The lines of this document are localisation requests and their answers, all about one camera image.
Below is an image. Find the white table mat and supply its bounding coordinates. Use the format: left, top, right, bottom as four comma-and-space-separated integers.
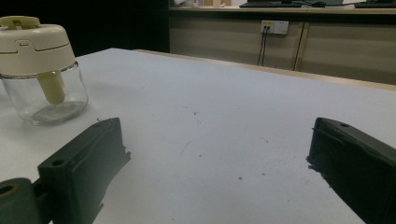
0, 47, 396, 224

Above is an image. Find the black power cable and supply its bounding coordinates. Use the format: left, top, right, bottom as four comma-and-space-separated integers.
257, 27, 266, 66
262, 27, 271, 67

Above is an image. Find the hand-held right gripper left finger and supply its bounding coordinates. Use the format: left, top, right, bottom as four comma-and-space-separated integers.
37, 117, 132, 224

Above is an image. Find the cream lid glass food chopper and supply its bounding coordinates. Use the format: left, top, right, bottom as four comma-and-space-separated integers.
0, 15, 90, 127

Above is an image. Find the white wall socket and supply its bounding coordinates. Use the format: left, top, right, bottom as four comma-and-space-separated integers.
260, 20, 290, 35

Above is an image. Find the beige wooden cabinet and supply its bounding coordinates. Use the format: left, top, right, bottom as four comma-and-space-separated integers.
168, 5, 396, 86

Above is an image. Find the black keyboard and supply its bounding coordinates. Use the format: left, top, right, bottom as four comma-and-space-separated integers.
354, 1, 396, 9
238, 1, 304, 9

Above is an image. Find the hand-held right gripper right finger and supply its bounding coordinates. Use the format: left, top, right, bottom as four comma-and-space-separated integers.
306, 117, 396, 224

